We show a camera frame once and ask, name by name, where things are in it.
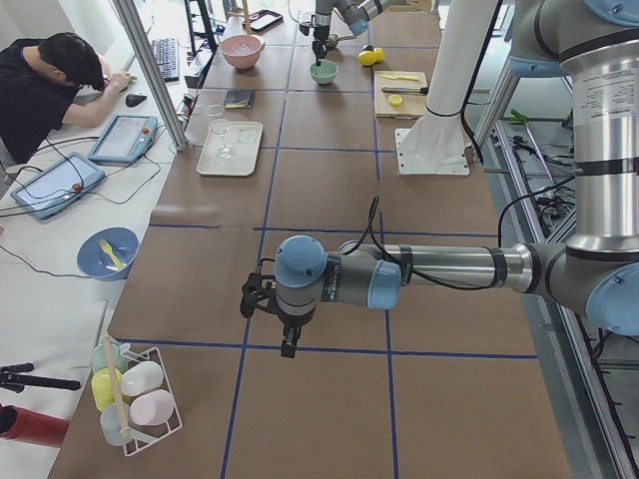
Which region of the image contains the yellow plastic knife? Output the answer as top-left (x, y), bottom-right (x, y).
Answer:
top-left (380, 74), bottom-right (420, 82)

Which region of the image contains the red cylinder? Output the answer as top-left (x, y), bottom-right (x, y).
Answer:
top-left (1, 405), bottom-right (70, 448)

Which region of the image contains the pink bowl with ice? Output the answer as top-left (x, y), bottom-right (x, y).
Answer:
top-left (219, 35), bottom-right (266, 70)

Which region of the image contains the black handled knife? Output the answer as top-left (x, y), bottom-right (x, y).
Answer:
top-left (380, 86), bottom-right (429, 96)

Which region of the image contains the half lemon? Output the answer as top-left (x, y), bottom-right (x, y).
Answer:
top-left (387, 94), bottom-right (403, 108)

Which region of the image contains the cream serving tray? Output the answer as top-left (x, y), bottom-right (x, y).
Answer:
top-left (196, 119), bottom-right (264, 177)

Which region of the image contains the far teach pendant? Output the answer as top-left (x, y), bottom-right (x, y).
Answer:
top-left (88, 115), bottom-right (158, 164)

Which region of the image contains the blue bowl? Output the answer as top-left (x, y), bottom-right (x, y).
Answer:
top-left (77, 228), bottom-right (140, 281)

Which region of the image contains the near teach pendant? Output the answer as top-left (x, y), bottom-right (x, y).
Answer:
top-left (10, 152), bottom-right (106, 220)

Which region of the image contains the pink plastic cup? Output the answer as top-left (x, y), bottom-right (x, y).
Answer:
top-left (130, 389), bottom-right (175, 426)

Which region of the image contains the green plastic cup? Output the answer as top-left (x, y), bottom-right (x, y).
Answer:
top-left (90, 338), bottom-right (131, 374)

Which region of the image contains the aluminium frame post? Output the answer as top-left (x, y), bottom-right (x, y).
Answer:
top-left (113, 0), bottom-right (189, 152)

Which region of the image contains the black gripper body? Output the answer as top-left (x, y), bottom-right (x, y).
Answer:
top-left (312, 25), bottom-right (329, 54)
top-left (240, 271), bottom-right (280, 317)

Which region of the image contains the wooden cutting board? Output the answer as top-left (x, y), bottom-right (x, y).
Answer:
top-left (373, 71), bottom-right (428, 119)

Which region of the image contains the clear wine glass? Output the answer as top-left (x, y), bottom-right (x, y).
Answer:
top-left (209, 118), bottom-right (235, 159)

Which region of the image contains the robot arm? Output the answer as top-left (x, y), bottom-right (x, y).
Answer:
top-left (309, 0), bottom-right (393, 66)
top-left (240, 1), bottom-right (638, 357)

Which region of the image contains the yellow plastic fork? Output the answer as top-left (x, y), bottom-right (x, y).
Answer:
top-left (99, 239), bottom-right (125, 270)

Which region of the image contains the yellow plastic cup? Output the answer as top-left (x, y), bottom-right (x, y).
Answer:
top-left (91, 367), bottom-right (115, 412)

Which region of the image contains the metal ice scoop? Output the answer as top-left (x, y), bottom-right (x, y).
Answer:
top-left (324, 34), bottom-right (357, 49)

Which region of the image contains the wooden rack handle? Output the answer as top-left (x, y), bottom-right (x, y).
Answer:
top-left (102, 335), bottom-right (131, 437)

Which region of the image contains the clear plastic cup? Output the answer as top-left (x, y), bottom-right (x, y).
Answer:
top-left (100, 403), bottom-right (131, 446)

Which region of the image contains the white wire cup rack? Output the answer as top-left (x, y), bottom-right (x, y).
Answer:
top-left (116, 346), bottom-right (183, 456)

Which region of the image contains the dark sponge pad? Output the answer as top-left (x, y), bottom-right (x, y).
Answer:
top-left (223, 89), bottom-right (256, 110)

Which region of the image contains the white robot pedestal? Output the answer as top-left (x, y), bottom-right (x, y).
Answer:
top-left (396, 0), bottom-right (501, 176)

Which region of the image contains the mint green bowl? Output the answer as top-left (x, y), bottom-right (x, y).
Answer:
top-left (309, 59), bottom-right (338, 85)

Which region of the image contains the black keyboard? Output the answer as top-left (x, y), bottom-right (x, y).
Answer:
top-left (151, 38), bottom-right (180, 82)

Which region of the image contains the yellow lemon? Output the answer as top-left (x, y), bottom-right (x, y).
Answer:
top-left (357, 50), bottom-right (377, 67)

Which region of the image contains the person in black shirt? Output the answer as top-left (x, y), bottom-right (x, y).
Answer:
top-left (1, 32), bottom-right (133, 166)

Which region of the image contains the small glass dish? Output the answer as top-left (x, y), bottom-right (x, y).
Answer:
top-left (206, 104), bottom-right (226, 118)

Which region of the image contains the teach pendant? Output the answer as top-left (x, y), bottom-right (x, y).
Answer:
top-left (88, 115), bottom-right (158, 164)
top-left (10, 152), bottom-right (106, 220)

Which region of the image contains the white plastic cup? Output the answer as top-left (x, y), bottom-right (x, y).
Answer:
top-left (121, 360), bottom-right (164, 397)

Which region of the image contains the black computer mouse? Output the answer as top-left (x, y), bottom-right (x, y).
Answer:
top-left (125, 93), bottom-right (147, 108)

